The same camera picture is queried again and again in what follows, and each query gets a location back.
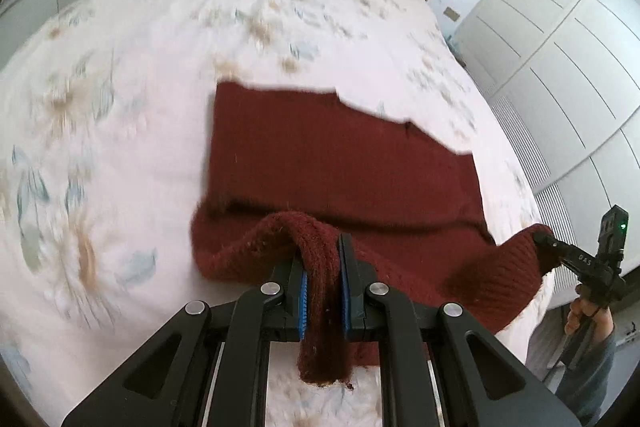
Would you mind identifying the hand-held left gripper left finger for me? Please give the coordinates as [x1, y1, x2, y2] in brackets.
[61, 252, 308, 427]

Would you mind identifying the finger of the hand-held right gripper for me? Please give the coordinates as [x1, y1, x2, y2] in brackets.
[532, 231, 581, 269]

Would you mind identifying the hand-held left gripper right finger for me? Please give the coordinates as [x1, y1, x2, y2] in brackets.
[336, 233, 581, 427]

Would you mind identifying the dark red knitted sweater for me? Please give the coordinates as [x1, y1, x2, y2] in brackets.
[190, 79, 556, 390]

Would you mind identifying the person's right forearm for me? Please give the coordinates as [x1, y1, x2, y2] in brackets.
[554, 322, 619, 427]

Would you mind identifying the person's right hand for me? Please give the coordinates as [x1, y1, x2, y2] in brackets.
[565, 284, 614, 339]

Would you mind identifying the white panelled wardrobe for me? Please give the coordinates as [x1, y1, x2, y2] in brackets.
[452, 0, 640, 308]

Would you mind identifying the floral white bedspread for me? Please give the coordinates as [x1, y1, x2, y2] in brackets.
[0, 0, 556, 427]

